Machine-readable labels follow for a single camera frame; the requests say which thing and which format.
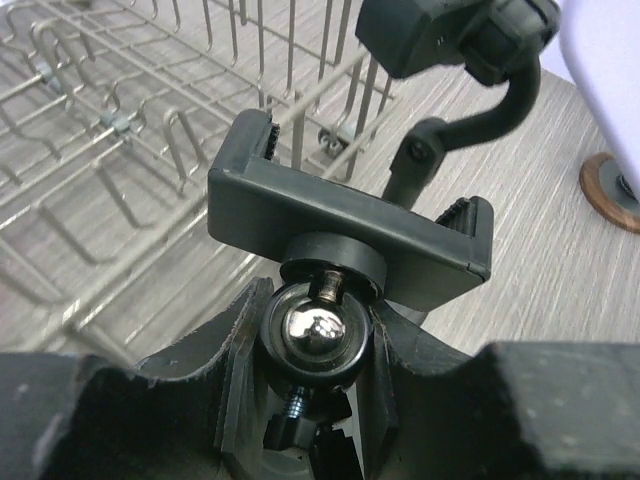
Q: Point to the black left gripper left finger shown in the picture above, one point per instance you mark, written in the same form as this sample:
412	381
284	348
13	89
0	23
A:
194	410

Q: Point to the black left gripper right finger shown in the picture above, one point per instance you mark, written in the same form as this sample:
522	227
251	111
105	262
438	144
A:
514	410

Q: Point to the wooden rimmed round stand base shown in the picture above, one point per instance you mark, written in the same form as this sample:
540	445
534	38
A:
608	192

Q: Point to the grey wire dish rack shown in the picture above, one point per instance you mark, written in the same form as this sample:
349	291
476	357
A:
111	114

